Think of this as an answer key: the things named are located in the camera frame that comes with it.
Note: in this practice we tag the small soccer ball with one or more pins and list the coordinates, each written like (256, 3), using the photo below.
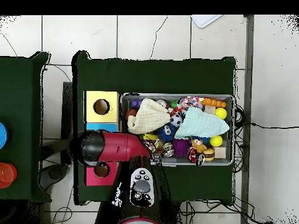
(176, 120)

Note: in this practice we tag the cream waffle cloth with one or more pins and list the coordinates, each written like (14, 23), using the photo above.
(149, 116)

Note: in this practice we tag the orange plastic toy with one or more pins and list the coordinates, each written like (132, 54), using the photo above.
(213, 103)

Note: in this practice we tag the white tray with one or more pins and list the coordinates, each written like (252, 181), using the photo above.
(205, 19)

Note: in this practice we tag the mint green waffle cloth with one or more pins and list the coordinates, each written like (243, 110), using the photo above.
(203, 123)

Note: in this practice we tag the black metal stand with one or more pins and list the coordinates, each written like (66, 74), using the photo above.
(67, 105)

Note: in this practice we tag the dark green side table cloth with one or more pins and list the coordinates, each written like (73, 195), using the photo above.
(21, 105)

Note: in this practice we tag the crushed red cola can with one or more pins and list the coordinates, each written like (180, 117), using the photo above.
(193, 155)

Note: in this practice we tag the wooden box with three holes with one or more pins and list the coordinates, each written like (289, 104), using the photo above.
(112, 100)

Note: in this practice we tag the yellow tennis ball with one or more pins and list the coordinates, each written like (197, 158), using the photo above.
(221, 113)

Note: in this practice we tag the blue round lid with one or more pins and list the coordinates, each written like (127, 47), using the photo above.
(3, 135)

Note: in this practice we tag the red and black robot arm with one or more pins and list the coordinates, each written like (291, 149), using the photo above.
(121, 147)

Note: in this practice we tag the toy hamburger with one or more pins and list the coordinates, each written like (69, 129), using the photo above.
(208, 154)

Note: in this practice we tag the brown teddy bear toy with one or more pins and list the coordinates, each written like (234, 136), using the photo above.
(198, 146)

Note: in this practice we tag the large colourful spotted cloth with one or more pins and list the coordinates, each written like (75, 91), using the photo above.
(189, 101)

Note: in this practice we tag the blue fuzzy toy with eyes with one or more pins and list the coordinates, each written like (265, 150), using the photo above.
(166, 133)

